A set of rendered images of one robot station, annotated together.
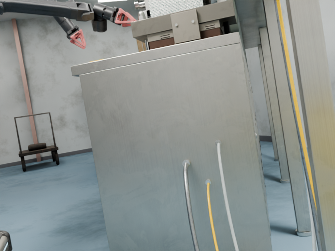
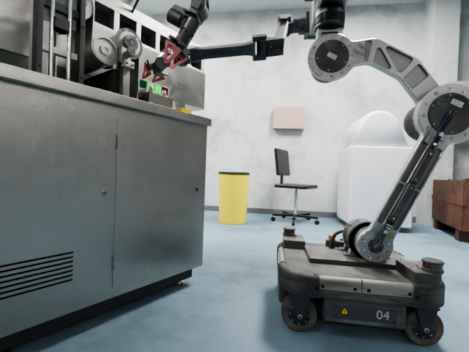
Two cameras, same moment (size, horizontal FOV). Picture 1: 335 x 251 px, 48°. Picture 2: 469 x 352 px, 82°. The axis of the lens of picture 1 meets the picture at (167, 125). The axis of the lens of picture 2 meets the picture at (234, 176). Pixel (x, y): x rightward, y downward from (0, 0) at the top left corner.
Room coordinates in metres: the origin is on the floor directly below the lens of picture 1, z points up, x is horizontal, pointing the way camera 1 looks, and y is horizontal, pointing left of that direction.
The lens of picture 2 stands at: (2.76, 1.04, 0.62)
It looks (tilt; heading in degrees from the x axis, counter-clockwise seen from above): 1 degrees down; 203
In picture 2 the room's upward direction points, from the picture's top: 2 degrees clockwise
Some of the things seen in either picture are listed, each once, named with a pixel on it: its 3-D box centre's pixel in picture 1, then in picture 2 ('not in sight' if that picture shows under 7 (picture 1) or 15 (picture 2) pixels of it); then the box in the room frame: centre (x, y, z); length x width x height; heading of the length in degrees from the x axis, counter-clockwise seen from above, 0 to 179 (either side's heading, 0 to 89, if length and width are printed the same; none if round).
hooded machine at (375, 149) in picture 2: not in sight; (373, 170); (-1.01, 1.30, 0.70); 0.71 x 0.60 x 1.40; 106
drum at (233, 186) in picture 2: not in sight; (233, 197); (-0.27, -0.28, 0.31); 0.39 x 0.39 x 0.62
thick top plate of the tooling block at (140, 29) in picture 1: (184, 23); (140, 105); (1.51, -0.13, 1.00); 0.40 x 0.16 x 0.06; 76
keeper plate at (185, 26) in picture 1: (185, 26); not in sight; (1.41, -0.13, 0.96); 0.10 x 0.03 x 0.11; 76
